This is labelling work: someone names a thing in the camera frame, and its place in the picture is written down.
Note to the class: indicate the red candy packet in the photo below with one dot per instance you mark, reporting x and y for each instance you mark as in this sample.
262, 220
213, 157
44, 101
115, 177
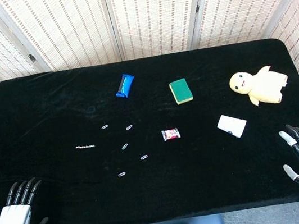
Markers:
171, 134

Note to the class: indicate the yellow plush toy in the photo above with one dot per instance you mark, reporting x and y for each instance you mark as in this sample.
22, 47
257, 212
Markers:
264, 85

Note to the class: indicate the blue snack packet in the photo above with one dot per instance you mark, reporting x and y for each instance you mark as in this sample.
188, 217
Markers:
124, 86

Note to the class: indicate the metal screen hinge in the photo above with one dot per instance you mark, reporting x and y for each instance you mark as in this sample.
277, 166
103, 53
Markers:
32, 57
197, 8

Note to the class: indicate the black velvet tablecloth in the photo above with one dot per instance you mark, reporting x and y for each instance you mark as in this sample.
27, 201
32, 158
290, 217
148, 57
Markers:
178, 187

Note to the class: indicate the green and yellow sponge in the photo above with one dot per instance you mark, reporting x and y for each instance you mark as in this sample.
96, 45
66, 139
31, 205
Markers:
180, 90

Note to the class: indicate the small metal paper clip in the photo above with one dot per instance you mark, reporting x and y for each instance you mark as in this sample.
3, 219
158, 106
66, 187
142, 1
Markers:
125, 146
144, 157
104, 127
122, 174
129, 127

